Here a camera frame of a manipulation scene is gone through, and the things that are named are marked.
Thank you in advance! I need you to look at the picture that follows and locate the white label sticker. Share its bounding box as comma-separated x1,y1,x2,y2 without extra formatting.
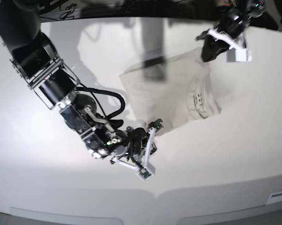
266,191,282,205

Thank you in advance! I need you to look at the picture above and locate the light grey T-shirt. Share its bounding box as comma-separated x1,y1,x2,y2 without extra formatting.
119,47,221,135

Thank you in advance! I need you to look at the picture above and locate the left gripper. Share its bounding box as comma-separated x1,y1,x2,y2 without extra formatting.
201,14,248,62

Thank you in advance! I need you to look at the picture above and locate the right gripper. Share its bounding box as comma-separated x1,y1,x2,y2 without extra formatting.
108,119,163,164

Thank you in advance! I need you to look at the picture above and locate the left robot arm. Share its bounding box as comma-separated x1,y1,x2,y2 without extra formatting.
196,0,278,62

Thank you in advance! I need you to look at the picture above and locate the black cable bundle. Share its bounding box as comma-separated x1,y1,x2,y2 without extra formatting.
40,0,85,21

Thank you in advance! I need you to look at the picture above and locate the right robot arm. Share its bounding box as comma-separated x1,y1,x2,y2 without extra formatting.
0,0,162,168

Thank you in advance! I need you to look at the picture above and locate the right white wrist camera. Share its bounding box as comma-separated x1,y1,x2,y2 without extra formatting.
110,127,157,181

